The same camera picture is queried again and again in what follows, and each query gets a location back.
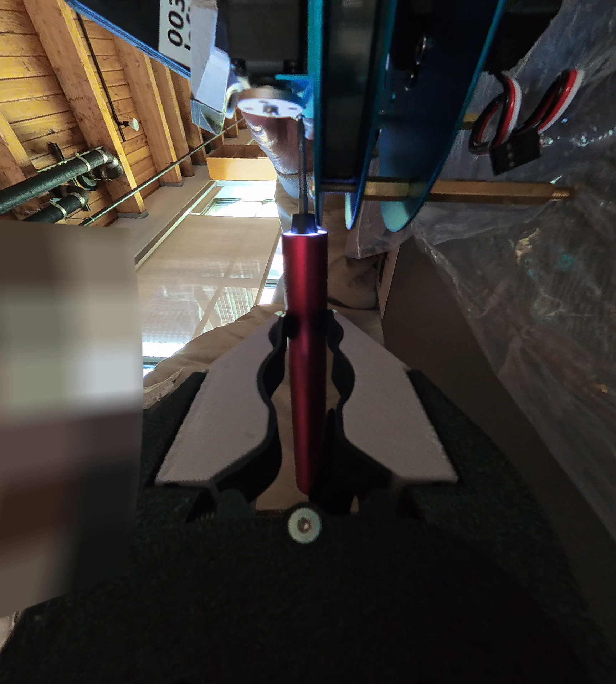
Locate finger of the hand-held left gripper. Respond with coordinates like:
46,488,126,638
189,0,246,135

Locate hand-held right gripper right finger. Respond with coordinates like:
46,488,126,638
328,311,460,486

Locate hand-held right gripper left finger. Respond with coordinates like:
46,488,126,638
154,313,291,489

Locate red electric screwdriver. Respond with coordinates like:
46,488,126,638
281,120,330,495

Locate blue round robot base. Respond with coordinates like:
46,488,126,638
217,0,574,232

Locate person's left hand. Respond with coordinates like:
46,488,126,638
244,104,315,177

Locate thin metal rod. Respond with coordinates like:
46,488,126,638
81,118,246,226

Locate window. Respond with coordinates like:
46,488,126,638
201,182,283,217

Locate large clear plastic bag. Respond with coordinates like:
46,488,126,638
407,0,616,589

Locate black insulated pipes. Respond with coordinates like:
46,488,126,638
0,150,125,224

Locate red white black servo cable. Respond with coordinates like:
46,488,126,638
468,68,585,176

